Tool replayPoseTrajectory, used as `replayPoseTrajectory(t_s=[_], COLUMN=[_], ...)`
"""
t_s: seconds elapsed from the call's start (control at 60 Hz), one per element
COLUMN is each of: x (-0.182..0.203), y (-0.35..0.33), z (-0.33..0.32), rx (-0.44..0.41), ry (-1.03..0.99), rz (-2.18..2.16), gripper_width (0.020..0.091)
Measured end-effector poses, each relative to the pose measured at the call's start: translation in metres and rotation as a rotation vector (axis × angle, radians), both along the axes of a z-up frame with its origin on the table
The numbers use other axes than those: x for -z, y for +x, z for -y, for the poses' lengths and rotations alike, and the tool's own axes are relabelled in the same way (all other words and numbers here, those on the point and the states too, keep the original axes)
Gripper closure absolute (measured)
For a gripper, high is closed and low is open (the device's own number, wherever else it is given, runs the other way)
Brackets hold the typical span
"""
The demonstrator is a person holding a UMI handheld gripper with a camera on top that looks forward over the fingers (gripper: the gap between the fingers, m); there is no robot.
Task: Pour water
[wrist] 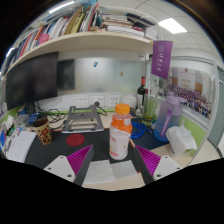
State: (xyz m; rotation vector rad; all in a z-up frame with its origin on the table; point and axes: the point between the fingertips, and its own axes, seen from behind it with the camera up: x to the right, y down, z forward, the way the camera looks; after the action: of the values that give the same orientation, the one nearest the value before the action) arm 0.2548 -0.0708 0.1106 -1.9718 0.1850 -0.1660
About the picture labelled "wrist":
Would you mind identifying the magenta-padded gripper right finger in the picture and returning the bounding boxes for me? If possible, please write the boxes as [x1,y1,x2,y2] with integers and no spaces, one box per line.
[132,144,184,185]

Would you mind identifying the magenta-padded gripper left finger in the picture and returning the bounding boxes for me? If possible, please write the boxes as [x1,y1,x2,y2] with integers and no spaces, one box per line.
[43,144,95,187]

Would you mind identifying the orange-capped drink bottle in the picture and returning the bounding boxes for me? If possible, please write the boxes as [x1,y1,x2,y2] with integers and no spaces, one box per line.
[108,103,133,161]

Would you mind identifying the large purple water bottle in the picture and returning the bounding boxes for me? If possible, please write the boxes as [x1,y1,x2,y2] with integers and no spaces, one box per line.
[153,92,185,143]

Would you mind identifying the flat round red coaster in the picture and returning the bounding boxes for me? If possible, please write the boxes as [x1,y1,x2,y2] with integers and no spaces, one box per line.
[65,133,86,147]

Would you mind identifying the crumpled white tissue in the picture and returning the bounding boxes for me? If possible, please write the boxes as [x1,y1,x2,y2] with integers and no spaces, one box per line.
[165,124,198,158]

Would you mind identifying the brown floral patterned cup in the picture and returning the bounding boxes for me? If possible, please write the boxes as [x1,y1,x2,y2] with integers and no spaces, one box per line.
[32,118,53,146]

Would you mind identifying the white paper sheet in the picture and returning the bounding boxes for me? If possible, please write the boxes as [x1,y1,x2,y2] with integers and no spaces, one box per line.
[83,159,138,185]

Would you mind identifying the white open notebook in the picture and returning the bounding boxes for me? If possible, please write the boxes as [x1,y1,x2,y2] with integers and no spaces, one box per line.
[5,130,37,164]

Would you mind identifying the grey metal laptop stand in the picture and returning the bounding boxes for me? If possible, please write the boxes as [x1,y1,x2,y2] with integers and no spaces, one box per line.
[60,105,105,134]

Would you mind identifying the small blue box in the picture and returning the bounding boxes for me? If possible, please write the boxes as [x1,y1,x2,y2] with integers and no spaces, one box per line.
[28,113,41,124]

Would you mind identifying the green translucent cup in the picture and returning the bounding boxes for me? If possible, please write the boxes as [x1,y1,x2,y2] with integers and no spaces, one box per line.
[142,96,158,127]

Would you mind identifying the clear plastic box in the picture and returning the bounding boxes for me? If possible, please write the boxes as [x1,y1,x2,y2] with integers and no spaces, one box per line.
[14,114,31,129]

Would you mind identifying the group photo poster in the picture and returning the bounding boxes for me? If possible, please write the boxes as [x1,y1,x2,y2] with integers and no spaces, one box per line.
[166,66,214,119]

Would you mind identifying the white round jar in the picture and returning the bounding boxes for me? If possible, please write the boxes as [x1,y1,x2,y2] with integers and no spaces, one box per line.
[122,94,138,110]

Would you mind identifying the dark wine bottle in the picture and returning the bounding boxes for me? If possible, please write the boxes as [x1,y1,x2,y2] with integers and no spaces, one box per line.
[136,75,148,109]

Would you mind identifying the black computer monitor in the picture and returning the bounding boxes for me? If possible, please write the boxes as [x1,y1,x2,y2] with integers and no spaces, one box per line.
[5,51,59,116]

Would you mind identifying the purple hanging pennant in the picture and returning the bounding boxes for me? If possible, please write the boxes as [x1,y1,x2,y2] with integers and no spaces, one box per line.
[150,40,174,80]

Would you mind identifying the rectangular ceiling light panel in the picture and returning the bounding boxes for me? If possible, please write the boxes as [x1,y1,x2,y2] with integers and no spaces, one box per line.
[158,17,188,35]

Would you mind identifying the long ceiling tube light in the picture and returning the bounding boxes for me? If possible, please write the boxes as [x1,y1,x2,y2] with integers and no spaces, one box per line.
[48,0,76,14]

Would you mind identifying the tangled black cables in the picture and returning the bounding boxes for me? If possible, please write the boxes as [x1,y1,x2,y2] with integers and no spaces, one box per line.
[34,101,68,131]

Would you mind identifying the white wall socket with plug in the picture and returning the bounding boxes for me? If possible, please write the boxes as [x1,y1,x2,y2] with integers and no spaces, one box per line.
[92,95,105,108]

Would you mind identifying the wall shelf with books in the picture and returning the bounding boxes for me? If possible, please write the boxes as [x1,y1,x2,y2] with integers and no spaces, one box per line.
[1,1,159,79]

